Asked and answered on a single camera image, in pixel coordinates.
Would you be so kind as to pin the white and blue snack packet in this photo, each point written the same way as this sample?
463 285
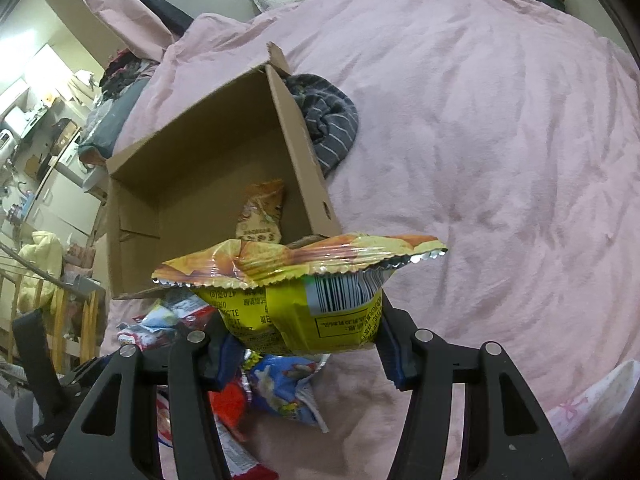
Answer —
155 320

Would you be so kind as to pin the orange snack packet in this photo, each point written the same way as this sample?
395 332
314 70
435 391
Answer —
260 210

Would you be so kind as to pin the dark clothes pile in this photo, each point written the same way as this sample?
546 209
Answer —
125 72

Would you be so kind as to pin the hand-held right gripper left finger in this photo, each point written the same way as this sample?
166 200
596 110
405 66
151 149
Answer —
227 360

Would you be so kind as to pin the red and white snack packet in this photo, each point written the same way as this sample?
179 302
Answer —
195 312

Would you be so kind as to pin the grey striped cloth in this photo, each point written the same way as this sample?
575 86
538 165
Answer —
330 120

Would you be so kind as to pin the white kitchen cabinet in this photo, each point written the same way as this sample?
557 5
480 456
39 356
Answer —
65 200

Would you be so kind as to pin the yellow snack bag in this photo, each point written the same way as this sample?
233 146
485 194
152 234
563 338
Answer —
300 310

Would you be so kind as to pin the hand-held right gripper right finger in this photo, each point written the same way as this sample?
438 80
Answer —
400 360

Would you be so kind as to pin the white snack bar red end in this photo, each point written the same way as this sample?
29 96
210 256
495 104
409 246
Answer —
240 452

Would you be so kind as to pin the wooden rack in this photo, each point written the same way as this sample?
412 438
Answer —
60 310

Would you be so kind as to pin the yellow plush cloth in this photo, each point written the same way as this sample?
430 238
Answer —
42 265

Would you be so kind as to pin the cardboard box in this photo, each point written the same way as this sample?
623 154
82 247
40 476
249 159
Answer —
200 160

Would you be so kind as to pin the pink blanket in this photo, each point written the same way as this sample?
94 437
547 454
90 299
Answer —
475 160

